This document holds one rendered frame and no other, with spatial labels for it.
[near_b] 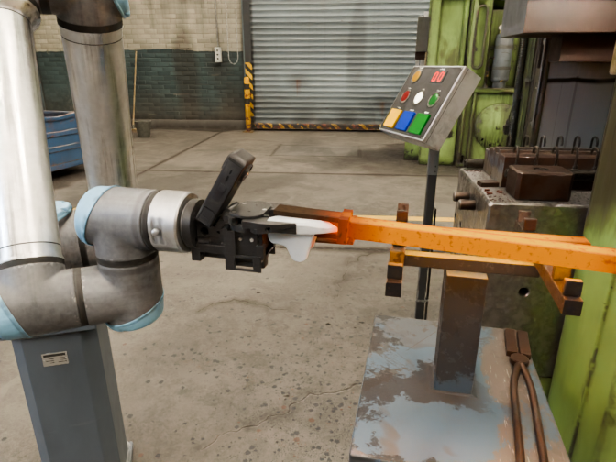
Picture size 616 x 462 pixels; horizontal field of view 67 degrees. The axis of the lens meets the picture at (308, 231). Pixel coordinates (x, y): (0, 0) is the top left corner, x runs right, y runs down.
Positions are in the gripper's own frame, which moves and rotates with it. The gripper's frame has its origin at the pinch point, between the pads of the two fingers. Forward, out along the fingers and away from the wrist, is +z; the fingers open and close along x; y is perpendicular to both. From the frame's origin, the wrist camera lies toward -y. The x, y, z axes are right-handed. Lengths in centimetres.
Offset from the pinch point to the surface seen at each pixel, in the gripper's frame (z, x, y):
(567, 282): 29.5, 3.0, 4.2
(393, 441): 11.1, 4.6, 31.2
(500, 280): 33, -47, 28
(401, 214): 9.2, -21.1, 5.2
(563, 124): 52, -90, -3
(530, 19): 33, -63, -29
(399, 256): 9.6, -1.7, 4.9
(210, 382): -61, -83, 102
